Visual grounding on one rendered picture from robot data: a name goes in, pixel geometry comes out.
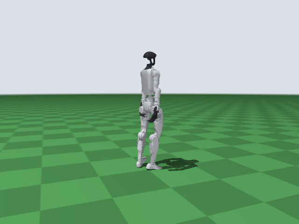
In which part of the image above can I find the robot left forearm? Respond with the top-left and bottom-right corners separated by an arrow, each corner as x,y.
141,90 -> 147,105

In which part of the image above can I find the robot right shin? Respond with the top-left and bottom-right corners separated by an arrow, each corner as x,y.
149,136 -> 160,165

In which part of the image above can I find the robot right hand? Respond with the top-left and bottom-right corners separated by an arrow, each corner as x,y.
147,106 -> 159,123

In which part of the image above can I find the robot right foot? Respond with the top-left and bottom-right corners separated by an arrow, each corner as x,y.
146,163 -> 162,169

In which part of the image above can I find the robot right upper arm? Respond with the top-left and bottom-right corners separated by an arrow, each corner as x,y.
151,70 -> 160,93

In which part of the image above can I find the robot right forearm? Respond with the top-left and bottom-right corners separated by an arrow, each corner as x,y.
154,88 -> 161,111

